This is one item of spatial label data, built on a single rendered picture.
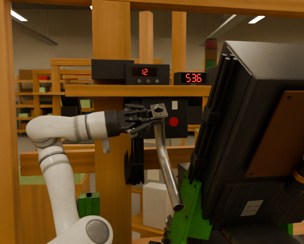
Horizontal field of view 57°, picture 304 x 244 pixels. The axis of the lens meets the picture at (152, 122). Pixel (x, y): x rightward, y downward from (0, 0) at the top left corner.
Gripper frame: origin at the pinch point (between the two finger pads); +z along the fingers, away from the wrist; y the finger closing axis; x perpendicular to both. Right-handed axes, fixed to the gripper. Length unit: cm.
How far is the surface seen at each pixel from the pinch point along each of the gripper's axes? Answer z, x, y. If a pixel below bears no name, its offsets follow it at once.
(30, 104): -315, 529, 806
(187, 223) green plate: 3.4, 20.4, -22.4
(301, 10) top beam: 71, -6, 46
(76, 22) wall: -117, 334, 1000
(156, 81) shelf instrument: 4.5, 3.0, 22.9
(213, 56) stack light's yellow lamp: 30.9, 4.8, 37.8
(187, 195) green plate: 5.4, 18.5, -14.9
